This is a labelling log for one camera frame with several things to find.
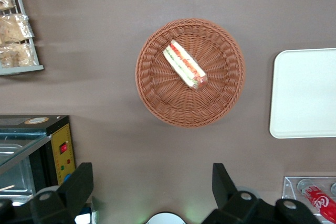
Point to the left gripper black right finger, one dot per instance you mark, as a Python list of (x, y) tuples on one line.
[(225, 192)]

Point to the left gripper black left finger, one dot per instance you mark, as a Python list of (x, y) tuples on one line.
[(76, 190)]

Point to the triangle sandwich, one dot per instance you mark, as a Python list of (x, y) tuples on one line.
[(183, 64)]

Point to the round brown wicker basket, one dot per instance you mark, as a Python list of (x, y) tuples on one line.
[(168, 103)]

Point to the cream plastic serving tray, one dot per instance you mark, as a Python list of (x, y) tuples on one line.
[(304, 93)]

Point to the tray of packaged snacks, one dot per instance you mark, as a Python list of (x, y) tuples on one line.
[(34, 58)]

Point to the clear acrylic bottle rack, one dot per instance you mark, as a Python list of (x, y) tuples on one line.
[(288, 187)]

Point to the black yellow food warmer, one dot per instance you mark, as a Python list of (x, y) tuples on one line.
[(56, 129)]

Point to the red cola bottle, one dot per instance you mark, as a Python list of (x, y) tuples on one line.
[(319, 199)]

